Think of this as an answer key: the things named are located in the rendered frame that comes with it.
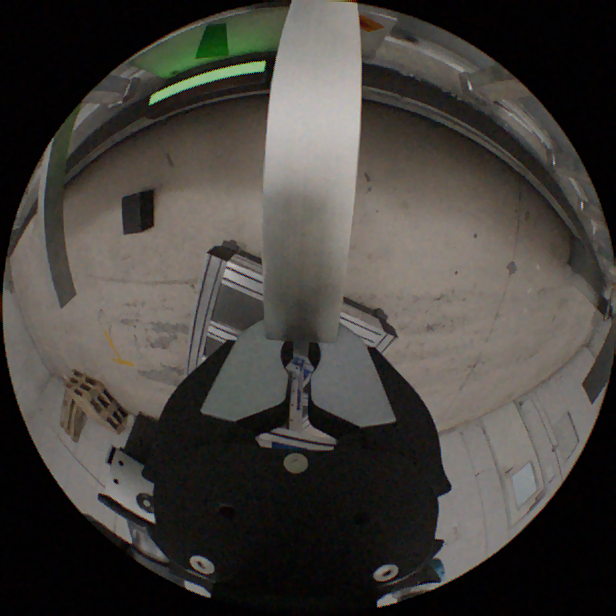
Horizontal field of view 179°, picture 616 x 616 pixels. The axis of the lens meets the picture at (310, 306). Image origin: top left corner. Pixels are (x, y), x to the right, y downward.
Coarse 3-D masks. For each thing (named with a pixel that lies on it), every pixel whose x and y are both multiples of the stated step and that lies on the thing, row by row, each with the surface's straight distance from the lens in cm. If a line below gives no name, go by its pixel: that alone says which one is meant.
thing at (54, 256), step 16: (64, 128) 28; (64, 144) 28; (48, 160) 26; (64, 160) 27; (48, 176) 26; (48, 192) 26; (48, 208) 25; (48, 224) 25; (48, 240) 25; (64, 240) 26; (48, 256) 25; (64, 256) 26; (48, 272) 26; (64, 272) 26; (48, 288) 28; (64, 288) 26; (64, 304) 26
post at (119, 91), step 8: (104, 80) 38; (112, 80) 39; (120, 80) 40; (128, 80) 42; (96, 88) 37; (104, 88) 38; (112, 88) 39; (120, 88) 40; (88, 96) 38; (96, 96) 39; (104, 96) 39; (112, 96) 40; (120, 96) 40
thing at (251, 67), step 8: (248, 64) 30; (256, 64) 30; (264, 64) 29; (216, 72) 31; (224, 72) 30; (232, 72) 30; (240, 72) 29; (248, 72) 29; (192, 80) 32; (200, 80) 31; (208, 80) 31; (168, 88) 34; (176, 88) 33; (184, 88) 32; (152, 96) 36; (160, 96) 35
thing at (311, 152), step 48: (336, 0) 14; (288, 48) 10; (336, 48) 10; (288, 96) 8; (336, 96) 8; (288, 144) 7; (336, 144) 7; (288, 192) 7; (336, 192) 7; (288, 240) 7; (336, 240) 7; (288, 288) 8; (336, 288) 8; (288, 336) 9; (336, 336) 9
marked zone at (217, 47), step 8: (216, 24) 26; (224, 24) 26; (208, 32) 27; (216, 32) 27; (224, 32) 27; (208, 40) 28; (216, 40) 28; (224, 40) 29; (200, 48) 30; (208, 48) 30; (216, 48) 30; (224, 48) 30; (200, 56) 31; (208, 56) 31; (216, 56) 32
